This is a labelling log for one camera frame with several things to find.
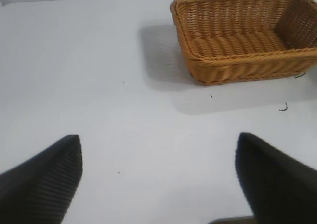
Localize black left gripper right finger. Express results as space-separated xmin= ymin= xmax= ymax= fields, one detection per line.
xmin=235 ymin=132 xmax=317 ymax=224

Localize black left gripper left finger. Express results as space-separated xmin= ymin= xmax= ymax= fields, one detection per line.
xmin=0 ymin=134 xmax=83 ymax=224

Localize brown woven wicker basket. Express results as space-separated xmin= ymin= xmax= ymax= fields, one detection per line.
xmin=170 ymin=0 xmax=317 ymax=86

